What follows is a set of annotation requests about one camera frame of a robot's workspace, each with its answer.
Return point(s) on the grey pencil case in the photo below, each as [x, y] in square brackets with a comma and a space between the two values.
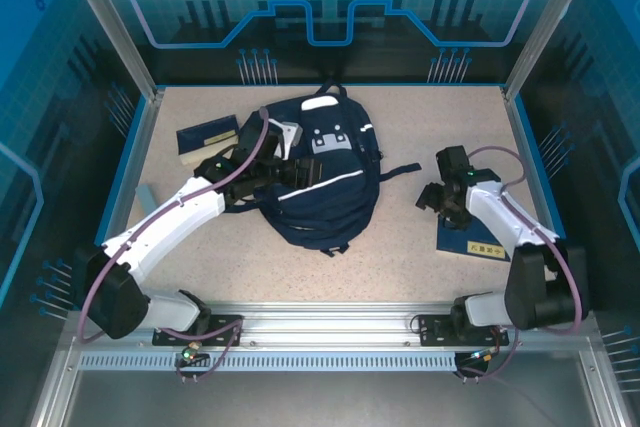
[144, 197]

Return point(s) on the aluminium table side rail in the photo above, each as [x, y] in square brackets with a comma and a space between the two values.
[528, 147]
[143, 147]

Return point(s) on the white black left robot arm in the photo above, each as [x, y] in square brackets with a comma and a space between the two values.
[170, 217]

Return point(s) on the navy blue backpack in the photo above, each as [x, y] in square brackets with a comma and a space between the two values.
[330, 207]

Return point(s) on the aluminium frame post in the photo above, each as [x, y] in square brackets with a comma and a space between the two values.
[114, 22]
[540, 22]

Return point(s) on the wide aluminium rail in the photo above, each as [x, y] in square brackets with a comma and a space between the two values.
[325, 319]

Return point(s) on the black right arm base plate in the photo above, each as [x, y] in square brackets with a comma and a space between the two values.
[430, 329]

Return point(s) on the blue table edge strip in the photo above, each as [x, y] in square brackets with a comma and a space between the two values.
[536, 147]
[129, 147]

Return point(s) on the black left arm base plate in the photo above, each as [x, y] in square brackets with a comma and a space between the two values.
[225, 323]

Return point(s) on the navy book yellow title label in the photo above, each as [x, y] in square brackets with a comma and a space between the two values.
[460, 244]

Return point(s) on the thick navy book gold lettering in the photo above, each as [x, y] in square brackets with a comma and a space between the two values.
[205, 129]

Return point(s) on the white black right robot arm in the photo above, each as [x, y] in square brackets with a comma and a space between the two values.
[500, 212]

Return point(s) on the small green-lit controller board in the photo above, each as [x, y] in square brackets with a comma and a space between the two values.
[191, 352]
[485, 354]

